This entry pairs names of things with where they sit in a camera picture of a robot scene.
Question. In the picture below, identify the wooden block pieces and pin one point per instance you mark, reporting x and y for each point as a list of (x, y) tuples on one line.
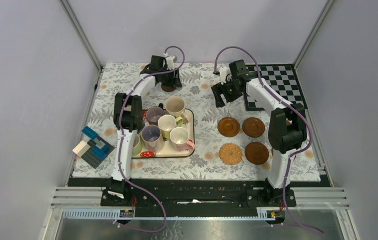
[(81, 148)]

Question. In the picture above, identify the black white chessboard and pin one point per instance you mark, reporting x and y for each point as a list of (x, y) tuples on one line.
[(283, 79)]

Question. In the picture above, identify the cream tray with black rim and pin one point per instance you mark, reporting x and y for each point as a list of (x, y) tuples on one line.
[(168, 151)]

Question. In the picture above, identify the lilac cup centre front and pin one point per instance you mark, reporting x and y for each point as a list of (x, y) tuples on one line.
[(152, 138)]

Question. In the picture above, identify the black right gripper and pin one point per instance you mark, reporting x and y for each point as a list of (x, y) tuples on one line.
[(219, 89)]

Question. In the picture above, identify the brown ridged wooden coaster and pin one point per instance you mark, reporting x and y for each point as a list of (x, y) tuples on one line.
[(256, 153)]

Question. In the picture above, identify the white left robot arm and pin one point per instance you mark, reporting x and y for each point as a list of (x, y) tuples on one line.
[(128, 113)]

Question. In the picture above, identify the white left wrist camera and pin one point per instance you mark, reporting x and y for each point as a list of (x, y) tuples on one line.
[(170, 62)]

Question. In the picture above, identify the dark walnut coaster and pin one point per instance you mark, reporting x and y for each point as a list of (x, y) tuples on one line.
[(168, 88)]

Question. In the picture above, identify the white cup yellow handle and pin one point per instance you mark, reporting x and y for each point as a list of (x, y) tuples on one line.
[(167, 122)]

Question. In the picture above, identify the white cup pink front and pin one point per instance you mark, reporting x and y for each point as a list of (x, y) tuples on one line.
[(180, 139)]

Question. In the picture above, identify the white cup green body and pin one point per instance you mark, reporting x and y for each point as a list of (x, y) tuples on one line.
[(137, 146)]

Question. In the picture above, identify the large cream cup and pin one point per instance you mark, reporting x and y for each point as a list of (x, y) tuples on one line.
[(176, 107)]

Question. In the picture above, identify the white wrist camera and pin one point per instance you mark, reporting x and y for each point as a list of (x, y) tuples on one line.
[(170, 62), (224, 72)]

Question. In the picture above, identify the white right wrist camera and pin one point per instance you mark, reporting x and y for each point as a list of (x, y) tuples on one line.
[(224, 72)]

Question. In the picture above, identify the purple cup dark handle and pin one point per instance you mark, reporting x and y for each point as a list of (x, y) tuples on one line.
[(154, 113)]

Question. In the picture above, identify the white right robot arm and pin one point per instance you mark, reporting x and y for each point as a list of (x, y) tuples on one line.
[(288, 128)]

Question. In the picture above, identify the blue block puzzle box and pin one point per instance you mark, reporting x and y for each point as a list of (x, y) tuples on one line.
[(98, 149)]

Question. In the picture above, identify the woven rattan coaster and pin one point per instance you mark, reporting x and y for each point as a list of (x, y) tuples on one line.
[(230, 154)]

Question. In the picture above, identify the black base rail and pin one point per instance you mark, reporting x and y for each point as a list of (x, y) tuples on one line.
[(195, 198)]

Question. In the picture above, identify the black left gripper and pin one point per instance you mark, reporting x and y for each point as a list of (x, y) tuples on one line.
[(174, 80)]

